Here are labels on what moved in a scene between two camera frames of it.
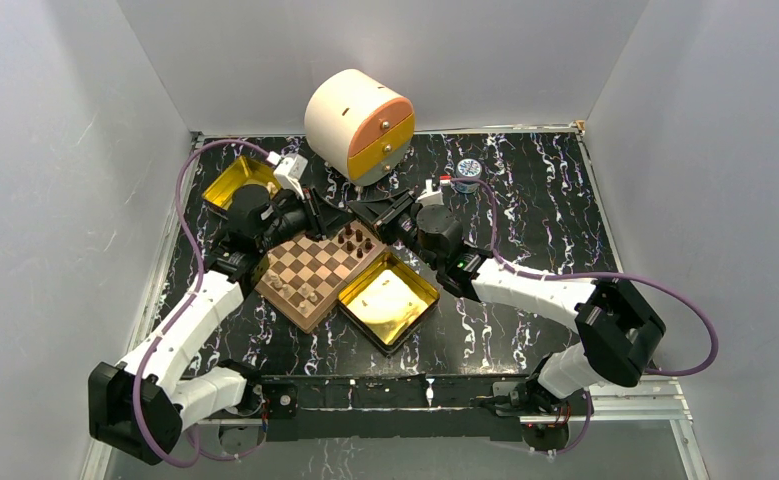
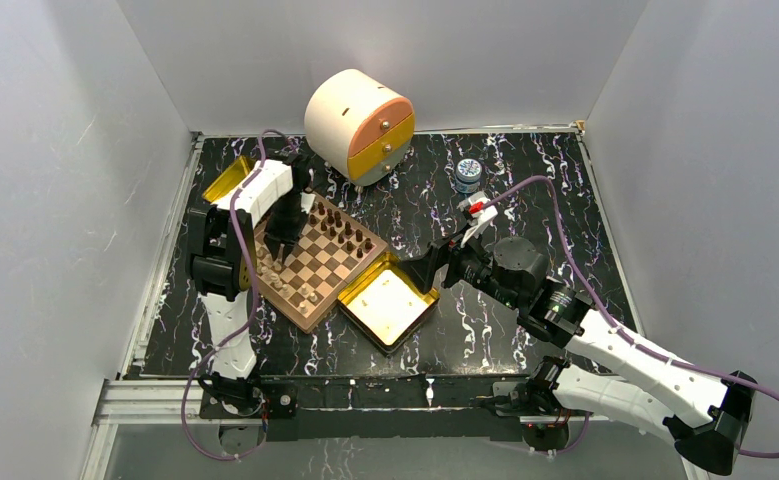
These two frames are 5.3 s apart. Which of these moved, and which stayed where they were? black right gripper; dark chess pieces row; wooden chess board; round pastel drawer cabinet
Moved: black right gripper
Stayed: dark chess pieces row; wooden chess board; round pastel drawer cabinet
